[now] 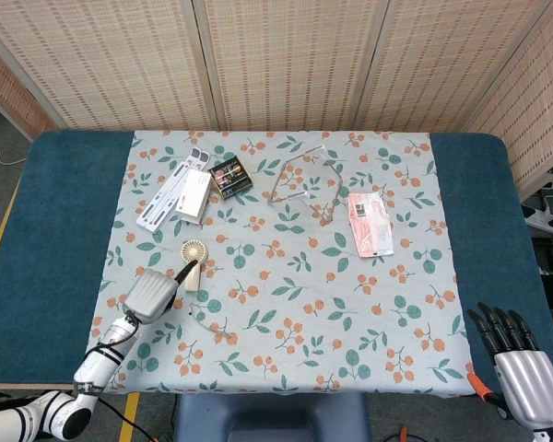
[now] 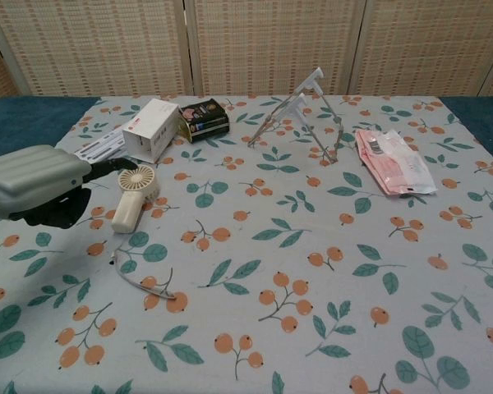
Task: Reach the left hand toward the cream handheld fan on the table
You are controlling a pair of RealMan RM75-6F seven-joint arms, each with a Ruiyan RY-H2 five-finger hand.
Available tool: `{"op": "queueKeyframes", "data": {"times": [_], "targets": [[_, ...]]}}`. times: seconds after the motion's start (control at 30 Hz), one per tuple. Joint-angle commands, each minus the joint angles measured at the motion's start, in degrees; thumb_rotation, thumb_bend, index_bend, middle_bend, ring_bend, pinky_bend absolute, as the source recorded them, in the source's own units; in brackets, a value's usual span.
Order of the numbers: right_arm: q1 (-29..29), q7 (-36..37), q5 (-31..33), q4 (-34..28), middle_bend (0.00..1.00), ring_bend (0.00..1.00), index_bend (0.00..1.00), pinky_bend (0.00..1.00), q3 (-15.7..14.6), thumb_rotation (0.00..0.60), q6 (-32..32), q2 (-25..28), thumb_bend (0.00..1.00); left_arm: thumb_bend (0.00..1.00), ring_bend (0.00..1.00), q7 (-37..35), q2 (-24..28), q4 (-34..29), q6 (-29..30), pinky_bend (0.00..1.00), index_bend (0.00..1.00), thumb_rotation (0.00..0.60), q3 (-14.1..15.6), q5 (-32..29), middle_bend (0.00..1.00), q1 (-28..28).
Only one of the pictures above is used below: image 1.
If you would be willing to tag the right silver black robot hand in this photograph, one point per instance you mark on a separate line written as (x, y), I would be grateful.
(523, 373)

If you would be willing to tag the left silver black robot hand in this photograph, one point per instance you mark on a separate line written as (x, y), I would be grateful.
(154, 290)

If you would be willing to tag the cream handheld fan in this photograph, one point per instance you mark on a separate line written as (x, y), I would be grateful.
(193, 258)

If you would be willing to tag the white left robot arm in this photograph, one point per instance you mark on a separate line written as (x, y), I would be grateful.
(69, 391)

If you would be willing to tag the white folding stand with slots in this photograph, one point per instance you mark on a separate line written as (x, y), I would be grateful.
(170, 193)

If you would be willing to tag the white box with red logo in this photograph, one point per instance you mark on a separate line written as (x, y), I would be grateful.
(194, 195)

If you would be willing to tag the blue table mat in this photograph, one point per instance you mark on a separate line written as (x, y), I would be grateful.
(41, 258)

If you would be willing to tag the floral printed tablecloth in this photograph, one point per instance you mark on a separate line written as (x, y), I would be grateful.
(285, 276)

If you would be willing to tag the black box with colourful print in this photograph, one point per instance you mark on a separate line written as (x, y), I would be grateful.
(231, 178)

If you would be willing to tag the white power strip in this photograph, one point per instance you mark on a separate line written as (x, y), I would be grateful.
(546, 221)

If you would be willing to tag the blue chair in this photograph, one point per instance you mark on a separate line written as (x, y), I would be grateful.
(272, 416)

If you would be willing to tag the pink and white sachet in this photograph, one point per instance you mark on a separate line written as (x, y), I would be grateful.
(371, 223)

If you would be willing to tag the woven folding screen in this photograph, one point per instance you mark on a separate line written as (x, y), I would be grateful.
(276, 60)

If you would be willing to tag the clear acrylic hexagonal frame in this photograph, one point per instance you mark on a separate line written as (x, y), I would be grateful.
(304, 182)

